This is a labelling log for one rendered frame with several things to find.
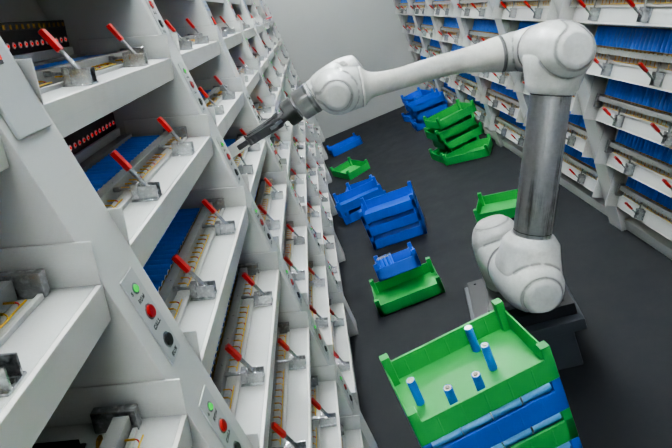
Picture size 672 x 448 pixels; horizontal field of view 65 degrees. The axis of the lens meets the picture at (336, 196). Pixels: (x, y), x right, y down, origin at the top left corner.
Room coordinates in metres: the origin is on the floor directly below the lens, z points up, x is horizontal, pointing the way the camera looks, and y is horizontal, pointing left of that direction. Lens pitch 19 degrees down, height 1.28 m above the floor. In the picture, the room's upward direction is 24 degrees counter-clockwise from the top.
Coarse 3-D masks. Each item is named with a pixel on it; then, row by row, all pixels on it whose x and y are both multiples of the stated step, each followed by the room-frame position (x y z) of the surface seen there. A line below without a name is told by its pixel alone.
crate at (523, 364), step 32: (480, 320) 0.99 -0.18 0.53; (512, 320) 0.95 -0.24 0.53; (416, 352) 0.98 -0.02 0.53; (448, 352) 0.98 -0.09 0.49; (480, 352) 0.95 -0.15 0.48; (512, 352) 0.91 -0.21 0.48; (544, 352) 0.80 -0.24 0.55; (512, 384) 0.79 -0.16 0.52; (544, 384) 0.80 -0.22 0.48; (416, 416) 0.78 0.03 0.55; (448, 416) 0.78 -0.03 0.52; (480, 416) 0.79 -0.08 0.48
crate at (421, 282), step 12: (432, 264) 2.11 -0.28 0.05; (396, 276) 2.16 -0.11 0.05; (408, 276) 2.16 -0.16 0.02; (420, 276) 2.15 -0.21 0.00; (432, 276) 2.10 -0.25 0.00; (372, 288) 2.14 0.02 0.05; (384, 288) 2.17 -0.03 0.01; (396, 288) 2.14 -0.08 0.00; (408, 288) 2.09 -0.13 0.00; (420, 288) 2.05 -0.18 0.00; (432, 288) 1.96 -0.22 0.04; (384, 300) 2.08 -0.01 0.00; (396, 300) 1.97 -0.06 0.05; (408, 300) 1.97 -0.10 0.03; (420, 300) 1.96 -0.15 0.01; (384, 312) 1.98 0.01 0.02
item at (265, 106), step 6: (258, 96) 2.47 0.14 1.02; (270, 96) 2.62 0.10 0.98; (258, 102) 2.61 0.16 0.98; (264, 102) 2.63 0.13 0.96; (270, 102) 2.62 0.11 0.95; (258, 108) 2.47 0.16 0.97; (264, 108) 2.46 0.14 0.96; (270, 108) 2.46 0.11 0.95; (258, 114) 2.20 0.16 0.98; (264, 114) 2.43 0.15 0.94; (270, 114) 2.41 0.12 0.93; (264, 120) 2.02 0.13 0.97
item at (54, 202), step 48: (48, 144) 0.59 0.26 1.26; (0, 192) 0.54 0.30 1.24; (48, 192) 0.54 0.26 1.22; (96, 192) 0.63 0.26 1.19; (0, 240) 0.54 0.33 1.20; (48, 240) 0.54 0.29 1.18; (96, 240) 0.57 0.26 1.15; (144, 336) 0.55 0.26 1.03; (96, 384) 0.54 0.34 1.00; (192, 384) 0.58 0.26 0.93; (192, 432) 0.53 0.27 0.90; (240, 432) 0.62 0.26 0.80
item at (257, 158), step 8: (232, 128) 1.93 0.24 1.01; (240, 128) 1.93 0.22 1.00; (248, 128) 1.93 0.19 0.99; (224, 136) 1.94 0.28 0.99; (232, 136) 1.93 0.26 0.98; (264, 144) 1.86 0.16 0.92; (248, 152) 1.75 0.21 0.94; (256, 152) 1.74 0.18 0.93; (264, 152) 1.83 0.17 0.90; (240, 160) 1.66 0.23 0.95; (248, 160) 1.65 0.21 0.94; (256, 160) 1.64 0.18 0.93; (256, 168) 1.55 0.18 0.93; (248, 176) 1.47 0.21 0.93; (256, 176) 1.51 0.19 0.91; (248, 184) 1.32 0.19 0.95; (256, 184) 1.48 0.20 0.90
